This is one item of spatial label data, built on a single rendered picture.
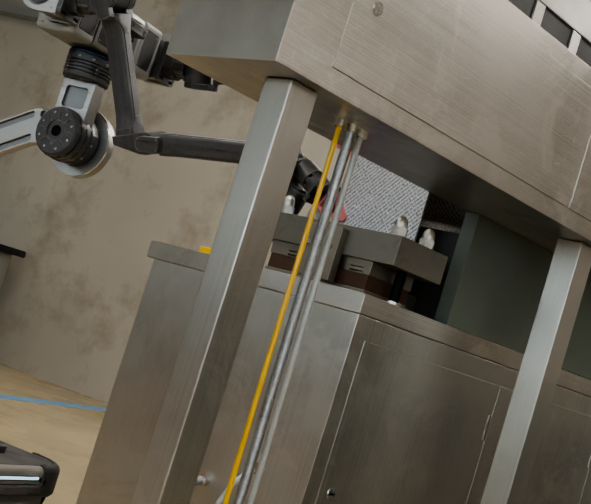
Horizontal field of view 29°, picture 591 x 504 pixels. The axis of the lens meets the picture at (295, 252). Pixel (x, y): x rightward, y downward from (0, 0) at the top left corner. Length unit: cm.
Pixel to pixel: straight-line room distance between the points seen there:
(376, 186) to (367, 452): 63
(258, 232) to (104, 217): 651
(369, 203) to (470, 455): 59
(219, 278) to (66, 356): 650
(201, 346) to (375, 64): 50
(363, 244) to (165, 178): 577
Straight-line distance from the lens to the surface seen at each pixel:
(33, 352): 830
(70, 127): 317
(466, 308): 240
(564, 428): 283
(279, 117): 167
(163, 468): 167
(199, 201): 779
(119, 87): 294
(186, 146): 283
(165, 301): 252
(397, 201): 249
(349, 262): 228
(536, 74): 211
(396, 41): 180
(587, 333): 283
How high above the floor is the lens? 77
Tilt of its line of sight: 4 degrees up
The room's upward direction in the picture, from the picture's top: 17 degrees clockwise
